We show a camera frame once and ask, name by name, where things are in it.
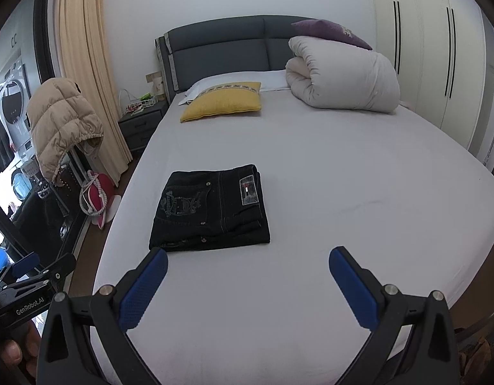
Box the yellow pillow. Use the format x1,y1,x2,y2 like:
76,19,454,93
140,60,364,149
180,82,262,123

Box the purple pillow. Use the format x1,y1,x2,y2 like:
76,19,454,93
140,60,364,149
292,19,372,50

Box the black jeans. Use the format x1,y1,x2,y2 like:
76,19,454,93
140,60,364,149
149,164,270,253

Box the red and white bag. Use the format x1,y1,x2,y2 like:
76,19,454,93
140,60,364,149
79,169,122,229

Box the person's left hand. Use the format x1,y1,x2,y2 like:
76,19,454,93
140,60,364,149
0,321,41,378

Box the white wardrobe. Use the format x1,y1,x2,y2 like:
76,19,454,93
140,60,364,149
373,0,494,171

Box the beige curtain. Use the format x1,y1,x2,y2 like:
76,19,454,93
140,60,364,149
55,0,132,184

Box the white pillow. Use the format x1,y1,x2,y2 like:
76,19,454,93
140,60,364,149
178,70,289,105

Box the rolled white duvet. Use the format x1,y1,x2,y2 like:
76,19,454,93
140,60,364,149
285,36,400,113

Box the white washing machine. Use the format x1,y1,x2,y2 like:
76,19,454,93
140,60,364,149
0,56,35,162

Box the beige puffer jacket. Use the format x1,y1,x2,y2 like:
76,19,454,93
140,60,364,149
27,77,104,183

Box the dark nightstand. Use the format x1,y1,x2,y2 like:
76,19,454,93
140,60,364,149
118,100,169,152

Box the white bed mattress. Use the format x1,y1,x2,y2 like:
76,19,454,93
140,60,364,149
95,90,494,384

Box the dark grey headboard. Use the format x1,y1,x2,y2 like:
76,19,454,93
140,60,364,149
155,15,303,100

